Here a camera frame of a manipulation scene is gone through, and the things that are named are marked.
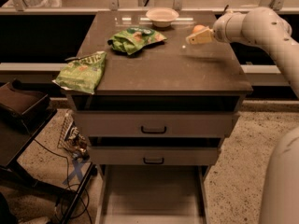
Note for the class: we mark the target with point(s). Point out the wire basket with snacks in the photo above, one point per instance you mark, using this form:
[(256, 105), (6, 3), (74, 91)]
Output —
[(71, 140)]

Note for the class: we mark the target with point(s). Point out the green jalapeno chip bag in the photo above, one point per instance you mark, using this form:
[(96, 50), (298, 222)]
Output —
[(82, 74)]

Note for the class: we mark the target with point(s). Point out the lower drawer with black handle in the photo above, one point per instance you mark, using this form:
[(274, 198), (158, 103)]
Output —
[(154, 155)]

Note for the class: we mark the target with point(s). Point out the grey drawer cabinet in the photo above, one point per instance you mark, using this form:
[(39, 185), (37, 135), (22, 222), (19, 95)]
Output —
[(172, 77)]

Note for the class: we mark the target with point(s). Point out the crumpled green chip bag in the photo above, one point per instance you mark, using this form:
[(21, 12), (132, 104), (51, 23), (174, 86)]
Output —
[(134, 39)]

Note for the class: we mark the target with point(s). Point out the upper drawer with black handle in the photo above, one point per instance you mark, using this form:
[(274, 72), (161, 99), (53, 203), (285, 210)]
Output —
[(159, 124)]

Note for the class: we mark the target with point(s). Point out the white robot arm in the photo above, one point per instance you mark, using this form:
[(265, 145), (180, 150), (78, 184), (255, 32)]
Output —
[(263, 28)]

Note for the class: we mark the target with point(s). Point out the white paper bowl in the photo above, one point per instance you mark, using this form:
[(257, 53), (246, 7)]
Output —
[(161, 16)]

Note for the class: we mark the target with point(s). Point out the black side cart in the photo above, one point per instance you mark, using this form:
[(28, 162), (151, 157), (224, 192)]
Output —
[(46, 162)]

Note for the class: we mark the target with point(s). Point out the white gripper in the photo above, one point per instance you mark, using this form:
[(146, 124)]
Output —
[(222, 28)]

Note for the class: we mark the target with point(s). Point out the metal railing frame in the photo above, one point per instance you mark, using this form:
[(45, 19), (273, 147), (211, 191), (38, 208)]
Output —
[(149, 0)]

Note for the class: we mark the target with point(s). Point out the drawer with black handle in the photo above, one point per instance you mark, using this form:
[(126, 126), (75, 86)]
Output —
[(159, 124), (154, 155)]

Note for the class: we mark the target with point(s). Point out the orange fruit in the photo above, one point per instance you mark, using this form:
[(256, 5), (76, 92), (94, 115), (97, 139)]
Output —
[(197, 28)]

